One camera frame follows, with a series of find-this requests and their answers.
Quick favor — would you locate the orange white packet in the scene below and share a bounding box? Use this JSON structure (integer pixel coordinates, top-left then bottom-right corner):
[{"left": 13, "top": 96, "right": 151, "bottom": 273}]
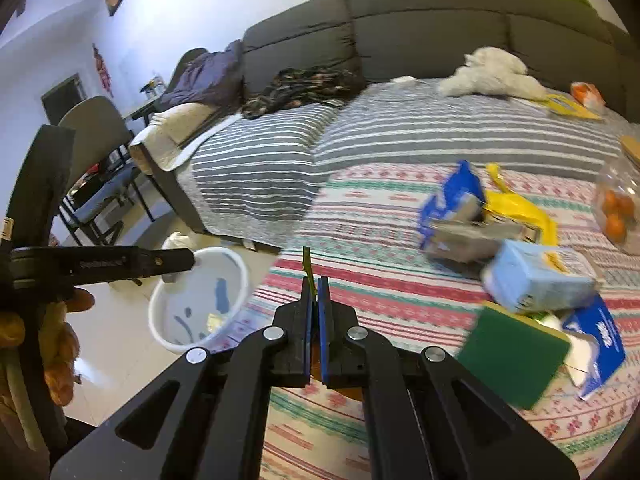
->
[{"left": 571, "top": 81, "right": 606, "bottom": 111}]

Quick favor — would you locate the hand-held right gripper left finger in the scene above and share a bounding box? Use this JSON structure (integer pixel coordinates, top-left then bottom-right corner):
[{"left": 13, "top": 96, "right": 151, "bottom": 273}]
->
[{"left": 50, "top": 276, "right": 314, "bottom": 480}]

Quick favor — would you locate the dark floral cloth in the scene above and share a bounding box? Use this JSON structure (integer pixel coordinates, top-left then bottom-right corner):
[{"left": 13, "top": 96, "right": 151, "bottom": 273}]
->
[{"left": 241, "top": 66, "right": 361, "bottom": 120}]

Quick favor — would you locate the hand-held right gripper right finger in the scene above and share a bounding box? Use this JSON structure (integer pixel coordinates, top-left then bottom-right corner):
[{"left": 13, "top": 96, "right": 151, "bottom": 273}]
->
[{"left": 318, "top": 275, "right": 581, "bottom": 480}]

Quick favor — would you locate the blue snack packet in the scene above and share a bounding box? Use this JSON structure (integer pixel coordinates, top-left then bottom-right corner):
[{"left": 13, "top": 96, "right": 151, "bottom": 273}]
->
[{"left": 419, "top": 160, "right": 487, "bottom": 251}]

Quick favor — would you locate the white plastic waste bin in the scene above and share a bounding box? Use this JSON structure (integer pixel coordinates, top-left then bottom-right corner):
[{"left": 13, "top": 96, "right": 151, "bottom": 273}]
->
[{"left": 148, "top": 246, "right": 250, "bottom": 352}]

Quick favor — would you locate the dark bed frame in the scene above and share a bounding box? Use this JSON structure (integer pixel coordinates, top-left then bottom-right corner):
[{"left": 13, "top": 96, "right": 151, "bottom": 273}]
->
[{"left": 145, "top": 152, "right": 207, "bottom": 234}]

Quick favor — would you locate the grey striped blanket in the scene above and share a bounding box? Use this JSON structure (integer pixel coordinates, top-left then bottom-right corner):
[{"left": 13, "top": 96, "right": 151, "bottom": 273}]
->
[{"left": 191, "top": 77, "right": 631, "bottom": 248}]

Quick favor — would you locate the beige pillow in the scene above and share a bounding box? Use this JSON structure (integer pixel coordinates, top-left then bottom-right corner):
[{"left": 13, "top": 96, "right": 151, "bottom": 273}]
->
[{"left": 130, "top": 102, "right": 226, "bottom": 173}]

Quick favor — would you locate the green yellow sponge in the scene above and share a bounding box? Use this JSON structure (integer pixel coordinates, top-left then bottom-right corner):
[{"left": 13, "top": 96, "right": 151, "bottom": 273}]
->
[{"left": 457, "top": 302, "right": 572, "bottom": 410}]

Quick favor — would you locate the grey metal-legged chair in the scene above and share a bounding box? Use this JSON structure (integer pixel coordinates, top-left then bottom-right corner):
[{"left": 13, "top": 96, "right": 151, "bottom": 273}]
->
[{"left": 57, "top": 96, "right": 156, "bottom": 246}]

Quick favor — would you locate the small green yellow wrapper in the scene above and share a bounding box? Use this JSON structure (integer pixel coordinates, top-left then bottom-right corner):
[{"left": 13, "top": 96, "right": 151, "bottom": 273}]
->
[{"left": 302, "top": 246, "right": 319, "bottom": 306}]

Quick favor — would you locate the dark grey padded headboard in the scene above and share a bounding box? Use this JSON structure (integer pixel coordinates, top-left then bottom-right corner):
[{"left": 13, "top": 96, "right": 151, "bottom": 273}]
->
[{"left": 242, "top": 0, "right": 640, "bottom": 123}]

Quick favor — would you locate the yellow silver snack wrapper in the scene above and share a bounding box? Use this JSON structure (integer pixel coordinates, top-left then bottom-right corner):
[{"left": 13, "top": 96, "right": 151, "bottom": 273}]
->
[{"left": 484, "top": 162, "right": 558, "bottom": 247}]

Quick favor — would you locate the grey armchair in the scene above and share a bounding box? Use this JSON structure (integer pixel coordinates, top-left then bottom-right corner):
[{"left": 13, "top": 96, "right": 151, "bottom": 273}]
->
[{"left": 169, "top": 47, "right": 210, "bottom": 92}]

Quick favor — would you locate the person's left hand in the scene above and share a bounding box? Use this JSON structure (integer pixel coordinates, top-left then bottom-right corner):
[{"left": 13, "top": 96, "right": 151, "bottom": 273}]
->
[{"left": 0, "top": 290, "right": 96, "bottom": 409}]

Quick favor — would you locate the red wall ornament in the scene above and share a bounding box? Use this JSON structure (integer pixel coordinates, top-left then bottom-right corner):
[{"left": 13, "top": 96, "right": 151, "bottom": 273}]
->
[{"left": 92, "top": 43, "right": 115, "bottom": 98}]

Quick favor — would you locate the blue white tissue pack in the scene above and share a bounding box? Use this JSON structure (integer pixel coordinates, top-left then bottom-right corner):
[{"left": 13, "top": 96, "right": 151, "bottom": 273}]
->
[{"left": 547, "top": 295, "right": 627, "bottom": 401}]

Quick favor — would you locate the white plush toy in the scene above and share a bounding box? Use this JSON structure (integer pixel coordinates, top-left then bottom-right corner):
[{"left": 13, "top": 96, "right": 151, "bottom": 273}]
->
[{"left": 439, "top": 46, "right": 548, "bottom": 101}]

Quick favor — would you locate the grey cardboard carton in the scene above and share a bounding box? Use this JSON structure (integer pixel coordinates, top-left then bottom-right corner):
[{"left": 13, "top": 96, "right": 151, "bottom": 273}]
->
[{"left": 430, "top": 220, "right": 538, "bottom": 265}]

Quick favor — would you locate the light blue box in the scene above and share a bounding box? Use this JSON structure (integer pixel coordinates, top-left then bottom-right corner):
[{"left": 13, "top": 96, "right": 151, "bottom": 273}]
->
[{"left": 481, "top": 239, "right": 601, "bottom": 313}]

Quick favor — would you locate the purple jacket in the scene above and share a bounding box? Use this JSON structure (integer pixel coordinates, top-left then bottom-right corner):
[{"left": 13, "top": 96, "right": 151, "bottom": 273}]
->
[{"left": 172, "top": 40, "right": 246, "bottom": 106}]

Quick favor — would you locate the dark framed panel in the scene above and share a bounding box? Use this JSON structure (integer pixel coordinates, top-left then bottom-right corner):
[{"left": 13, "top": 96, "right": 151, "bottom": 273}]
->
[{"left": 41, "top": 74, "right": 83, "bottom": 126}]

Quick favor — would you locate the yellow booklet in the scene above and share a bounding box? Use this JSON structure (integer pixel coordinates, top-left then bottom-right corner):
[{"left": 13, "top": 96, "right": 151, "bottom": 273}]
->
[{"left": 532, "top": 92, "right": 603, "bottom": 121}]

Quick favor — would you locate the white plastic bag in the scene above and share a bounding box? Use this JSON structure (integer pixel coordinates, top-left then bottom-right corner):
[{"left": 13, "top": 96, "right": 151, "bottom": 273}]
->
[{"left": 162, "top": 231, "right": 194, "bottom": 252}]

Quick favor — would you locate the clear jar of oranges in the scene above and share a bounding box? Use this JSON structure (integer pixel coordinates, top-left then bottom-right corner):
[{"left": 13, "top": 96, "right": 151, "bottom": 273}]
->
[{"left": 592, "top": 135, "right": 640, "bottom": 256}]

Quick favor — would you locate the small side table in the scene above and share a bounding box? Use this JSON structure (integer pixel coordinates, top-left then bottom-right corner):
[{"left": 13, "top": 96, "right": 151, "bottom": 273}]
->
[{"left": 122, "top": 95, "right": 166, "bottom": 126}]

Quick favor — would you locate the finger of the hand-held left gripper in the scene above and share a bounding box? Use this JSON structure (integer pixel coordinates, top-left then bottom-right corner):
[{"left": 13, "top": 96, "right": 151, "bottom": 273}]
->
[{"left": 72, "top": 246, "right": 197, "bottom": 287}]

